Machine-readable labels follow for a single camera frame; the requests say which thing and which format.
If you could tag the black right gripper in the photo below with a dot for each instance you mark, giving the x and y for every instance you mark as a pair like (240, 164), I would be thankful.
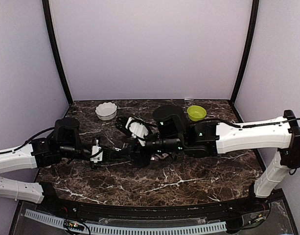
(136, 154)

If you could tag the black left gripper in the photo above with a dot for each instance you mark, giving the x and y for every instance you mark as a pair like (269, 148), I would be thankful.
(96, 165)

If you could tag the pink phone case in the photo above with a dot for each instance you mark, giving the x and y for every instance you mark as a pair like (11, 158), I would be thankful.
(162, 156)

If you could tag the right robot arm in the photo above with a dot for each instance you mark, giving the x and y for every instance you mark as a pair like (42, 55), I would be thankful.
(212, 137)

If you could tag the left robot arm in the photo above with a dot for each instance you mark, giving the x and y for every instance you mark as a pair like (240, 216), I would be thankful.
(44, 149)

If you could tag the white scalloped bowl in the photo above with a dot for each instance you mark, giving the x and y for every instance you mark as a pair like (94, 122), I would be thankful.
(106, 111)

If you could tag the small circuit board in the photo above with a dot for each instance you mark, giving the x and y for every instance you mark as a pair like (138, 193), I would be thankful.
(73, 226)

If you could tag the green bowl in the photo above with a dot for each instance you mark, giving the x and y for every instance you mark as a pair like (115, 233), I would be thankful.
(196, 113)

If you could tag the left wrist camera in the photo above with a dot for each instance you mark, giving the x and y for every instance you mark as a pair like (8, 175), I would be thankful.
(101, 153)

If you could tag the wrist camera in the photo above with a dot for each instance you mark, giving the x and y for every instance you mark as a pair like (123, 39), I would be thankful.
(132, 127)
(101, 153)

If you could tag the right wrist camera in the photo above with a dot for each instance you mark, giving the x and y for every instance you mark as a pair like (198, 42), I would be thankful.
(132, 127)

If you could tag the white slotted cable duct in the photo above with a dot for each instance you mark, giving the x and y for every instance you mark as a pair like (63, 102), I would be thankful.
(96, 229)

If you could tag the black front rail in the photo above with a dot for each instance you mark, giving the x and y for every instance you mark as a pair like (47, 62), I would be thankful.
(88, 211)

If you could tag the left black frame post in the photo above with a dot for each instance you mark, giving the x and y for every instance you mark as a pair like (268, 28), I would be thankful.
(55, 50)

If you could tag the black frame post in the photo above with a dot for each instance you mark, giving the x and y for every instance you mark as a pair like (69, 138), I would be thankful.
(55, 50)
(246, 51)

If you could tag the right black frame post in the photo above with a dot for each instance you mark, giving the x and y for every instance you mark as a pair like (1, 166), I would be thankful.
(246, 51)

